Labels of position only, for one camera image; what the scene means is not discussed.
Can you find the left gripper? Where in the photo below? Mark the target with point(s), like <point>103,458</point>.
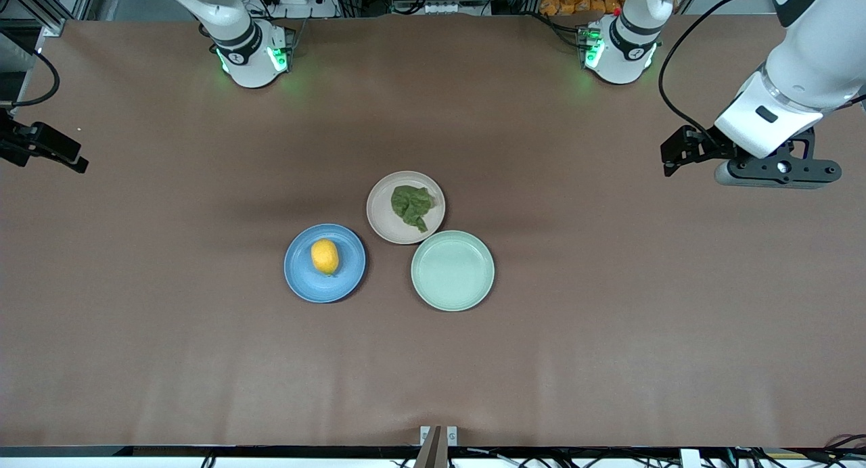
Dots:
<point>703,145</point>

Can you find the green lettuce leaf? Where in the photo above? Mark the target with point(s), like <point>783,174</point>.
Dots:
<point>409,204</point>

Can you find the yellow lemon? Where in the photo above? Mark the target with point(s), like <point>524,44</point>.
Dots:
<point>325,257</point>

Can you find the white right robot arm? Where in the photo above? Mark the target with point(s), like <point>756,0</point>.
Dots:
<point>243,62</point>

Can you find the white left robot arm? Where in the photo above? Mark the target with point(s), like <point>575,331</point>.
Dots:
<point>818,49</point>

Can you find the pale green plate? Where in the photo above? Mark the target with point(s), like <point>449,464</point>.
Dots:
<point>452,270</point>

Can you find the blue plate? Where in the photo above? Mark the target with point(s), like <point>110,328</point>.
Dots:
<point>304,278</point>

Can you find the beige plate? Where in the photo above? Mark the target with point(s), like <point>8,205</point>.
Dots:
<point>382,218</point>

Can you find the brown table cover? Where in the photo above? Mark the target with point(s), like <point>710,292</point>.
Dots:
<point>433,366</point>

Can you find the aluminium frame profile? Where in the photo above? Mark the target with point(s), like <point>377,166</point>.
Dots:
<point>54,27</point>

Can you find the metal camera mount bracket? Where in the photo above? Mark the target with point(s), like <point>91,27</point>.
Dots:
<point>438,448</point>

